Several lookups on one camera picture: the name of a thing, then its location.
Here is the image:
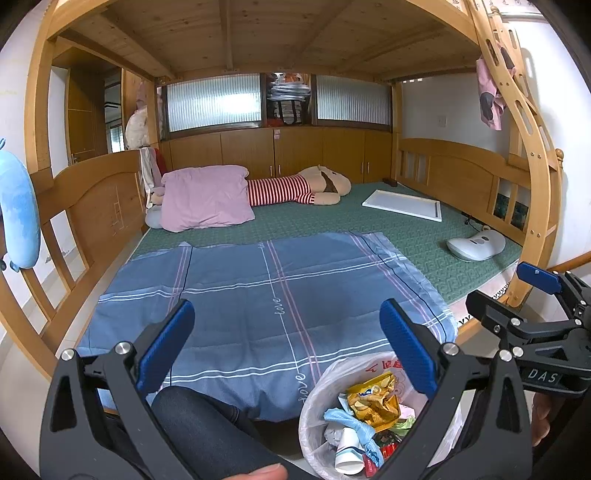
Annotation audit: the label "white hanging garment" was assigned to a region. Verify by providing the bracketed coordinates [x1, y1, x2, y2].
[139, 147, 162, 206]

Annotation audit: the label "wooden door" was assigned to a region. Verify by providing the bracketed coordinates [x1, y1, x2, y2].
[67, 69, 112, 164]

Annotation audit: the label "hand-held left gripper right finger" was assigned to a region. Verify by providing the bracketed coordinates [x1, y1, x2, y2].
[379, 298, 535, 480]

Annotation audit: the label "white handheld mite vacuum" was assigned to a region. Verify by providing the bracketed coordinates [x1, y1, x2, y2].
[446, 229, 506, 263]

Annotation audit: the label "striped-shirt plush toy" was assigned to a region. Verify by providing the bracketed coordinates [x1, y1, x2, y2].
[247, 166, 352, 207]

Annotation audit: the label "blue plush pillow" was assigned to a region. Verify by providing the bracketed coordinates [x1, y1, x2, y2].
[0, 137, 42, 273]

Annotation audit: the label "pink pillow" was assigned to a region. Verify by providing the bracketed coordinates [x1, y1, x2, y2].
[159, 165, 254, 233]

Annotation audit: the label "red packet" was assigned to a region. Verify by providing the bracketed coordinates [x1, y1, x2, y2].
[362, 443, 398, 478]

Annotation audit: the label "orange snack wrapper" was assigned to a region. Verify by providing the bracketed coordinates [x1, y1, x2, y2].
[345, 374, 402, 432]

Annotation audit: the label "light blue cloth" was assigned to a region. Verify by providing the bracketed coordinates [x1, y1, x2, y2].
[323, 397, 385, 467]

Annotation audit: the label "white flat board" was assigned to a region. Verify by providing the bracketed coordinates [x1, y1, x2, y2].
[361, 188, 443, 221]

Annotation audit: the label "frosted glass window panel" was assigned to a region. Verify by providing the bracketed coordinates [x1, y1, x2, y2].
[165, 74, 263, 134]
[315, 74, 393, 129]

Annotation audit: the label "person's leg in dark pants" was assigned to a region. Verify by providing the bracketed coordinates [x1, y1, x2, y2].
[150, 385, 315, 480]

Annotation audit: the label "curved wooden ladder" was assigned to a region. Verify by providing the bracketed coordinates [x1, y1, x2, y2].
[466, 0, 566, 310]

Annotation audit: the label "black power cable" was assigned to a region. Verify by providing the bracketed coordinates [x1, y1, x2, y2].
[462, 212, 492, 232]

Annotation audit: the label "stacked white plastic bags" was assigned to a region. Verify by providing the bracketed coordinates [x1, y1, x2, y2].
[270, 74, 309, 100]

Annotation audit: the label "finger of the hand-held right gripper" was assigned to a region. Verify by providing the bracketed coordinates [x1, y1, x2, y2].
[465, 290, 585, 357]
[516, 261, 591, 320]

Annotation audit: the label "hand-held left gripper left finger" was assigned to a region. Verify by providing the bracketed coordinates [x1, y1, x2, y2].
[38, 298, 197, 480]

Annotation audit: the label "trash bin with plastic liner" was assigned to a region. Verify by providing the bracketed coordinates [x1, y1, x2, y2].
[298, 353, 465, 480]

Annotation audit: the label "pink hanging cloth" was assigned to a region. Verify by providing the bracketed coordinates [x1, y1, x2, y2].
[475, 55, 509, 131]

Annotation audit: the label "white paper cup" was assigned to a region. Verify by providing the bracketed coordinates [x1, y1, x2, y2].
[333, 427, 365, 476]

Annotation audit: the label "blue checked bed sheet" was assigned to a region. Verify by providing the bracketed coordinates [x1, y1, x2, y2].
[76, 231, 459, 423]

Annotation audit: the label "pale lavender pillow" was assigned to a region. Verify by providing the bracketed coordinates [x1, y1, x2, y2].
[145, 205, 168, 230]

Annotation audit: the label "person's left hand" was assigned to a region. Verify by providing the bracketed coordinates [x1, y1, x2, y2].
[226, 463, 290, 480]

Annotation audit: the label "wooden wall cabinet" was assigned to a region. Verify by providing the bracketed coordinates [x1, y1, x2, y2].
[161, 127, 394, 185]

